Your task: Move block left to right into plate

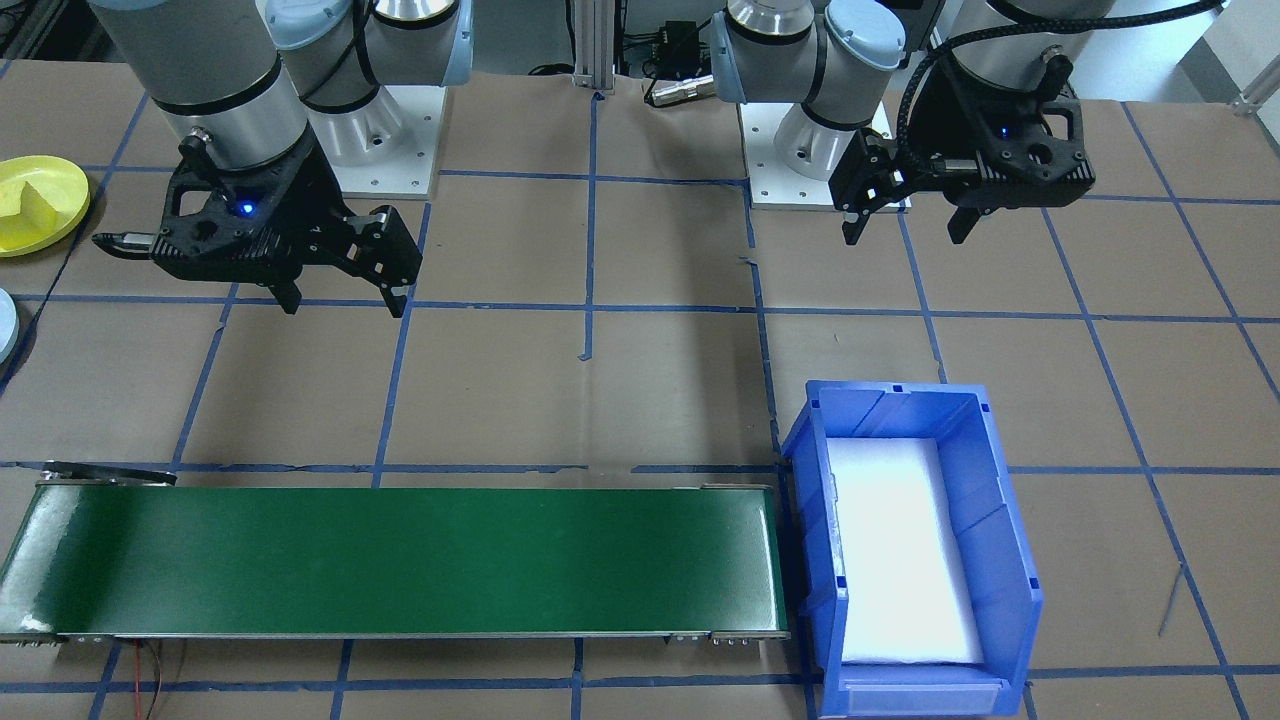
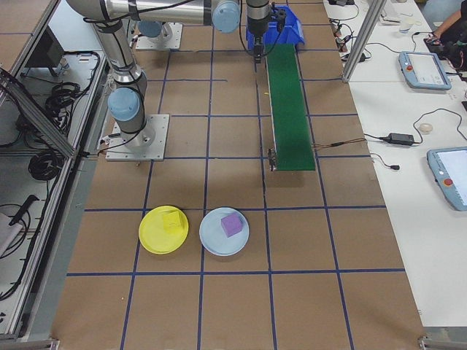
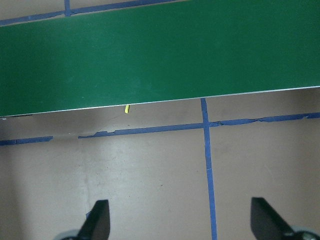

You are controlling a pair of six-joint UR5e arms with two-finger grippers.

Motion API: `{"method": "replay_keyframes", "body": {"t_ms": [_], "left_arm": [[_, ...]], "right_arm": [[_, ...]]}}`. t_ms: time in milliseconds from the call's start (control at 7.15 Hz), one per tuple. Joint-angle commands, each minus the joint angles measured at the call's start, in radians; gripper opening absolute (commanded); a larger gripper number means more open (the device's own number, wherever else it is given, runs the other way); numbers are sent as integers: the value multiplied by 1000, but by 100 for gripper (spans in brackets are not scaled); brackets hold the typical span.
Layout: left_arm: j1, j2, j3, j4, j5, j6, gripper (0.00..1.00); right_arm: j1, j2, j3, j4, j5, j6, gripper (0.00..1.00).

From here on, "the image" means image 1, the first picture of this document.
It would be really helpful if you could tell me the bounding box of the yellow plate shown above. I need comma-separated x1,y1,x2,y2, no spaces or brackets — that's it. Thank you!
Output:
0,155,91,259

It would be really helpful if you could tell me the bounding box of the silver cylindrical connector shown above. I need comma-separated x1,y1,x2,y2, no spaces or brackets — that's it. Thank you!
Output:
645,75,717,107

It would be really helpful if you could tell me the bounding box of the black electronics box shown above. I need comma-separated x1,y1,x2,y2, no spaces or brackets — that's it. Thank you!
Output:
640,20,716,76

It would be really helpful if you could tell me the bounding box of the green conveyor belt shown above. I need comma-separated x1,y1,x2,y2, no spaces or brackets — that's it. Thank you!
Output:
0,462,791,646

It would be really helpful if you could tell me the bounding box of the white foam bin liner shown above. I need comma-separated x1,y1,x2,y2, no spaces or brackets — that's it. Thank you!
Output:
828,437,986,666

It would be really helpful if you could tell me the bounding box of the blue plastic storage bin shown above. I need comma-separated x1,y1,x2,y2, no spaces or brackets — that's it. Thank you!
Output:
780,380,1044,719

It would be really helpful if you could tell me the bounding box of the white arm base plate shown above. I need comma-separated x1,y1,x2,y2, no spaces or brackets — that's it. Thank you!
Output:
300,85,446,201
738,100,913,211

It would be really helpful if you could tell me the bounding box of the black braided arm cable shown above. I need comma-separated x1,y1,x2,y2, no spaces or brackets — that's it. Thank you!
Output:
893,0,1229,166

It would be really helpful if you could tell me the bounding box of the metal corner bracket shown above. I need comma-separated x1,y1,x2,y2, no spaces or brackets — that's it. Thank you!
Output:
1230,80,1280,119

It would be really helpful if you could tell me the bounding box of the red black conveyor wire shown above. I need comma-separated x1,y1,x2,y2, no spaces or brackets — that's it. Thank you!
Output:
130,640,191,720

